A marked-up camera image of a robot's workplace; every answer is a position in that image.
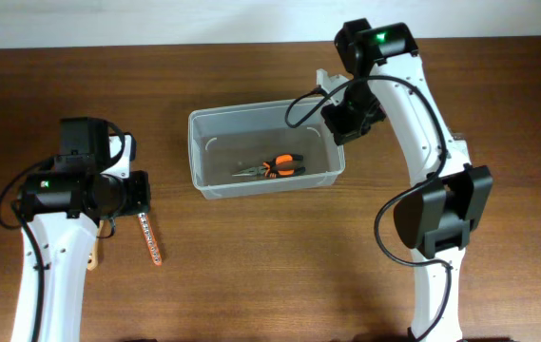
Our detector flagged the orange black needle-nose pliers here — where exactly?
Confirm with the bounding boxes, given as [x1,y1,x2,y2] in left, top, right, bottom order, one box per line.
[233,154,306,179]

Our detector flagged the clear plastic container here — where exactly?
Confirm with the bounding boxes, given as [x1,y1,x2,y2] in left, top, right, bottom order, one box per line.
[188,97,345,200]

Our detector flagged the pack of coloured bits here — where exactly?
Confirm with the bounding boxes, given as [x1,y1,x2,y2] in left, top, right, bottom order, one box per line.
[448,130,470,159]

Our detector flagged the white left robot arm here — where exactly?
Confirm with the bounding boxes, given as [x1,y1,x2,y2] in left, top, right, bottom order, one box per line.
[11,117,150,341]

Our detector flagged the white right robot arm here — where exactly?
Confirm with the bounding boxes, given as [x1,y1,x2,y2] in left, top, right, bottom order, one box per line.
[318,19,493,341]

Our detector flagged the orange socket rail strip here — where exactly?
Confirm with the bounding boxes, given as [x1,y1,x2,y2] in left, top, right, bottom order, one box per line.
[138,213,163,266]

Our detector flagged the orange scraper wooden handle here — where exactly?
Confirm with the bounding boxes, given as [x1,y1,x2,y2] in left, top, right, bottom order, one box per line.
[87,220,105,271]

